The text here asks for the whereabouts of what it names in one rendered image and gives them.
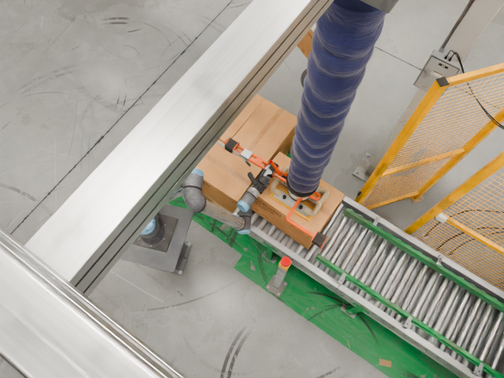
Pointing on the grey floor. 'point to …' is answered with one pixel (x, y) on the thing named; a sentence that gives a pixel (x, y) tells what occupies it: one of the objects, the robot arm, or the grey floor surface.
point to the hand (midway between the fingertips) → (268, 167)
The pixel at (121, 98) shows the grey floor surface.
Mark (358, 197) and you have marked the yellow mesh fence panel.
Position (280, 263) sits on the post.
